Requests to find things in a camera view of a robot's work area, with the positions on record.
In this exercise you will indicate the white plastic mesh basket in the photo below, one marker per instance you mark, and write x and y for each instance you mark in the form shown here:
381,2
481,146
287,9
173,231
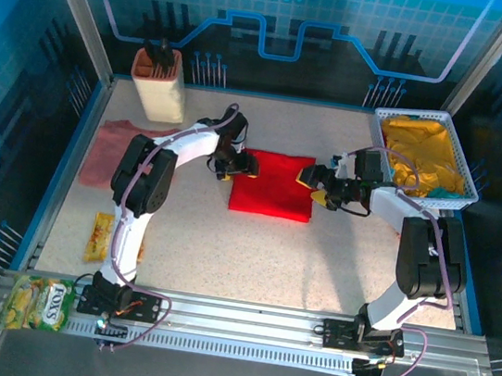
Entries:
445,204

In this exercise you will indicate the green Fox's candy bag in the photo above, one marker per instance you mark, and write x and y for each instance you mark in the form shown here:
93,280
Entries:
38,305

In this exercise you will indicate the folded pink t-shirt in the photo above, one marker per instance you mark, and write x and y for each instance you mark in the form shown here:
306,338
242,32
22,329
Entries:
104,153

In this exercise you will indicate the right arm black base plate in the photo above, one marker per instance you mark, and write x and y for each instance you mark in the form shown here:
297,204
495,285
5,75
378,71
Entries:
333,335

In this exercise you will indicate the black controller board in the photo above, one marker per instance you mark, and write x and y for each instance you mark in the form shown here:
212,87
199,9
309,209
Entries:
114,330
365,372

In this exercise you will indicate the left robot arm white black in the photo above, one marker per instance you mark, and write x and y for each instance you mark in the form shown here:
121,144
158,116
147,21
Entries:
128,245

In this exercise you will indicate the aluminium frame post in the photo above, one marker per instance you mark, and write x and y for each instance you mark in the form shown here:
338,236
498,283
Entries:
80,10
486,57

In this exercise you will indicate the aluminium mounting rail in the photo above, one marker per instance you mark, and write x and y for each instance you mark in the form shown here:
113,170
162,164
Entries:
237,321

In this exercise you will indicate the yellow t-shirt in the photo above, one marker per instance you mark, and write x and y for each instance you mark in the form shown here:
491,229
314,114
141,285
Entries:
425,147

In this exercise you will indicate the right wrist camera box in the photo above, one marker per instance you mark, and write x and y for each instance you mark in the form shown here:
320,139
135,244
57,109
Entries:
344,164

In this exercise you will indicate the beige knife block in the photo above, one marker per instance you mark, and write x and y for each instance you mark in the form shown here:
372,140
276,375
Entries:
163,96

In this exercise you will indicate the yellow snack bag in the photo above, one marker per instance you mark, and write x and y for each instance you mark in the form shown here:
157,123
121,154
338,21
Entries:
99,237

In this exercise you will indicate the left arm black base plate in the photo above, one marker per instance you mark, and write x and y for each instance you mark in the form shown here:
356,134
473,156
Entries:
147,311

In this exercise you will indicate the red printed t-shirt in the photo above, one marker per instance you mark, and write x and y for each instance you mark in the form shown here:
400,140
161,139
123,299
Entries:
274,191

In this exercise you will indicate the teal garment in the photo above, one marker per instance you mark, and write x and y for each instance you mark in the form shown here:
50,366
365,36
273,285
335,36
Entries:
444,194

